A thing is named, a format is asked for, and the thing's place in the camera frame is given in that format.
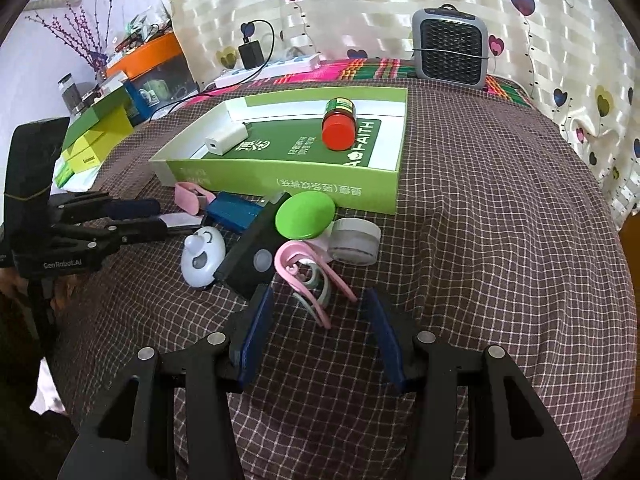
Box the orange lid storage box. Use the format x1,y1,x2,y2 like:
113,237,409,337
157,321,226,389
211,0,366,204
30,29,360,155
105,34,201,113

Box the grey fan heater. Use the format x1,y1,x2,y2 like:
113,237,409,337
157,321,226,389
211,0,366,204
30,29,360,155
411,4,490,92

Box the red capped bottle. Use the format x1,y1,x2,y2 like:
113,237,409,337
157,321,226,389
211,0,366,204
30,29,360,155
321,97,357,151

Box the heart print curtain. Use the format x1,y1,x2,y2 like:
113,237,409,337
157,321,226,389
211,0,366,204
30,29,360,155
160,0,640,226

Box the pink oblong eraser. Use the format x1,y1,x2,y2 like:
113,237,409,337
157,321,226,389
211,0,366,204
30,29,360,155
174,182,217,215

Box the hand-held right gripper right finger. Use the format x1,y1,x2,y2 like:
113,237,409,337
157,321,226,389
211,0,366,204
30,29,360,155
361,287,583,480

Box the frosted plastic jar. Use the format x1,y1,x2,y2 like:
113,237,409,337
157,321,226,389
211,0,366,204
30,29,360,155
327,217,382,266

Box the yellow green cardboard box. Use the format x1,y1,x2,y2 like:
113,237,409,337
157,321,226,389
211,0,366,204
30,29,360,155
64,105,136,175

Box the glass jar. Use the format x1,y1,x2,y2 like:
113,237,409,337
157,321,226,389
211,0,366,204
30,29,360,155
57,74,82,111

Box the black power cable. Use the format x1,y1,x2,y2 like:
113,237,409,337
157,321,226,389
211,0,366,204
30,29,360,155
149,91,221,122

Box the dark green cardboard box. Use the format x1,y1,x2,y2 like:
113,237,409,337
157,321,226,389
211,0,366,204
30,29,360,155
62,85,137,153

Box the black rectangular device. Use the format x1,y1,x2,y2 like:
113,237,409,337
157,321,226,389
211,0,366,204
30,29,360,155
215,200,286,301

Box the black charger plug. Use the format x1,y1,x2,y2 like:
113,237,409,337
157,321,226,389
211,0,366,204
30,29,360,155
238,35,264,68

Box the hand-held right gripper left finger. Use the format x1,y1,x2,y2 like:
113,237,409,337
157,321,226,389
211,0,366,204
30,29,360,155
60,284,276,480

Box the white power strip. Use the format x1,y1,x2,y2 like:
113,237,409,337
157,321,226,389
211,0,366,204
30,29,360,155
215,54,321,88

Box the brown checkered bed sheet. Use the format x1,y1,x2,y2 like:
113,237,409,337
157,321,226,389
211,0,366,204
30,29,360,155
50,79,626,480

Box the white cartoon face gadget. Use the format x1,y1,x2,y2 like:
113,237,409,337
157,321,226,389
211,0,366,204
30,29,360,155
181,226,227,290

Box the green white round stand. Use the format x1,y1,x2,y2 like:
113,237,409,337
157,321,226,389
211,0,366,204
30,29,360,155
275,192,340,261

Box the pink green plastic clip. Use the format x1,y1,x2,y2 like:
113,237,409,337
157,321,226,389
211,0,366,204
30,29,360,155
274,240,358,331

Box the black charger cable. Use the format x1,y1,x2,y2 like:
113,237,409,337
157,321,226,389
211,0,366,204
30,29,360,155
240,20,277,67

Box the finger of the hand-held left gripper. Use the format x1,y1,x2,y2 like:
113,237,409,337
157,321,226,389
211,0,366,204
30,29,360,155
50,191,162,224
50,217,169,256

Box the blue translucent usb device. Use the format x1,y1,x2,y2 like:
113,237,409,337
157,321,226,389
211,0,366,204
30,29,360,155
205,192,268,233

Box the white charger adapter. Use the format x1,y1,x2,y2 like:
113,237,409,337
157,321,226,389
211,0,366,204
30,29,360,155
204,121,249,157

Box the purple flower branches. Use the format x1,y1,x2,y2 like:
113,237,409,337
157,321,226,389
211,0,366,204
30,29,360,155
25,0,123,81

